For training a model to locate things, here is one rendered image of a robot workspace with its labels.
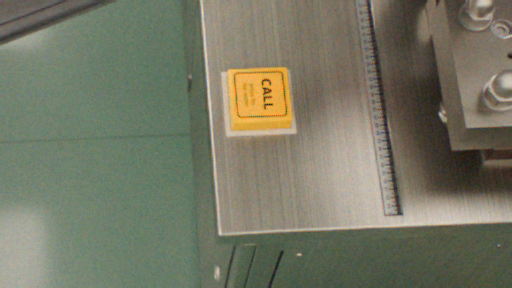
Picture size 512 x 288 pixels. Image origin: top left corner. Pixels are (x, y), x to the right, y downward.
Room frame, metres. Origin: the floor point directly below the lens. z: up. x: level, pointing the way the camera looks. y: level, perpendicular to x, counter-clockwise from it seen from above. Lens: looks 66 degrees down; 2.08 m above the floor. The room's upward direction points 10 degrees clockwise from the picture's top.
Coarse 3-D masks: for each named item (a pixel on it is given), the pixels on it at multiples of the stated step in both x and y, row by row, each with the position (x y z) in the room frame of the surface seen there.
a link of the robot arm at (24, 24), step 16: (0, 0) 0.48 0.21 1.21; (16, 0) 0.48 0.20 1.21; (32, 0) 0.49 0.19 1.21; (48, 0) 0.49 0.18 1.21; (64, 0) 0.49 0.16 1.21; (80, 0) 0.50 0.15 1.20; (96, 0) 0.50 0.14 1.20; (112, 0) 0.51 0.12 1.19; (0, 16) 0.47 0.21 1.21; (16, 16) 0.47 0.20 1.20; (32, 16) 0.47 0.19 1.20; (48, 16) 0.48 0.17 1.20; (64, 16) 0.48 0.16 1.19; (0, 32) 0.46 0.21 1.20; (16, 32) 0.46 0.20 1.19; (32, 32) 0.47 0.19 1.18
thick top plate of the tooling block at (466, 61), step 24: (456, 0) 0.67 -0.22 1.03; (504, 0) 0.68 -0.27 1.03; (432, 24) 0.67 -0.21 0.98; (456, 24) 0.64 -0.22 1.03; (504, 24) 0.66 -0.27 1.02; (456, 48) 0.61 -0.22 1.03; (480, 48) 0.62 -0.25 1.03; (504, 48) 0.62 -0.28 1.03; (456, 72) 0.59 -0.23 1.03; (480, 72) 0.59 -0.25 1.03; (456, 96) 0.56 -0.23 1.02; (480, 96) 0.56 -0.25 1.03; (456, 120) 0.54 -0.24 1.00; (480, 120) 0.53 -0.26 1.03; (504, 120) 0.54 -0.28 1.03; (456, 144) 0.52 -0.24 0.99; (480, 144) 0.53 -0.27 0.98; (504, 144) 0.54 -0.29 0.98
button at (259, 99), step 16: (240, 80) 0.59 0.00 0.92; (256, 80) 0.59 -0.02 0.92; (272, 80) 0.60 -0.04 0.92; (288, 80) 0.60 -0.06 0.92; (240, 96) 0.57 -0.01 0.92; (256, 96) 0.57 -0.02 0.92; (272, 96) 0.58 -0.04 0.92; (288, 96) 0.58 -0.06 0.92; (240, 112) 0.55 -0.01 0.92; (256, 112) 0.55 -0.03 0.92; (272, 112) 0.56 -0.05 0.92; (288, 112) 0.56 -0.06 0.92; (240, 128) 0.54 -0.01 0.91; (256, 128) 0.54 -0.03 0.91; (272, 128) 0.54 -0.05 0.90; (288, 128) 0.55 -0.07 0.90
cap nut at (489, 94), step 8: (504, 72) 0.57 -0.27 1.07; (496, 80) 0.56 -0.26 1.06; (504, 80) 0.56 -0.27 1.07; (488, 88) 0.56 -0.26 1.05; (496, 88) 0.56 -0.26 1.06; (504, 88) 0.56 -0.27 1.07; (488, 96) 0.56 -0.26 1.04; (496, 96) 0.55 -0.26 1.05; (504, 96) 0.55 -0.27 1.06; (488, 104) 0.55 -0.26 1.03; (496, 104) 0.55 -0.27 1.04; (504, 104) 0.55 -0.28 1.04
